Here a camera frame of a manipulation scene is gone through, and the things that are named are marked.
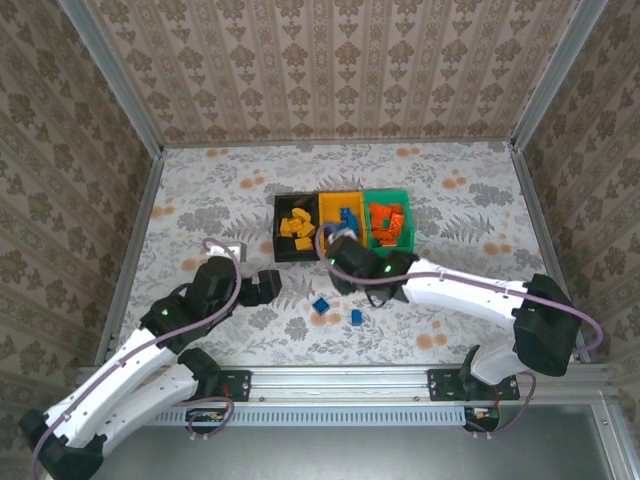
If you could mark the grey metal sheet panel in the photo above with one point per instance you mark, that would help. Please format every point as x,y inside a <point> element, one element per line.
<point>350,455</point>

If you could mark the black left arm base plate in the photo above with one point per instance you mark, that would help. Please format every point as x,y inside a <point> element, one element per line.
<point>240,385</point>

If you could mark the yellow plastic bin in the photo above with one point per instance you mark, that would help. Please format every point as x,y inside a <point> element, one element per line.
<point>332,207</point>

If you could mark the aluminium table side rail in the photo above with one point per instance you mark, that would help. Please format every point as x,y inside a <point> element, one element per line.
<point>539,220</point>
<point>141,220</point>

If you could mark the small blue lego brick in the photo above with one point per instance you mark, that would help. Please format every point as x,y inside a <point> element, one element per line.
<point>356,317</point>

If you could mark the green plastic bin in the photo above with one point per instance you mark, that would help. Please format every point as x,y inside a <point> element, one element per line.
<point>407,235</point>

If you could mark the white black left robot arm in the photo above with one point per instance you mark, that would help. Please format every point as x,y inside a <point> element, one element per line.
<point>100,390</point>

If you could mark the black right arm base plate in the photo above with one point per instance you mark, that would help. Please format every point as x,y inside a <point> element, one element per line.
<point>442,385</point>

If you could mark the yellow lego brick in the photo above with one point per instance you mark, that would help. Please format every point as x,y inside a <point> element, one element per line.
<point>304,229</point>
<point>303,243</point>
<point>300,215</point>
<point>285,226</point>

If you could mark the aluminium table back rail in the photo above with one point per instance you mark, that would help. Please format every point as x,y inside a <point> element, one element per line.
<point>340,144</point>

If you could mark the aluminium front frame rail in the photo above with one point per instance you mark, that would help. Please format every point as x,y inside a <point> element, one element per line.
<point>340,382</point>

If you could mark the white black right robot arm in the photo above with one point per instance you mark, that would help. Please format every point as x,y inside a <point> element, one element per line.
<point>460,290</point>

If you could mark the black plastic bin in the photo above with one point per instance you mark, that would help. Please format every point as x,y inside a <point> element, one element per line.
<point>290,252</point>

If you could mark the aluminium frame post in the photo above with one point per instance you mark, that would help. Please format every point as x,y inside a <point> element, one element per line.
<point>560,75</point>
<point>112,75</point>

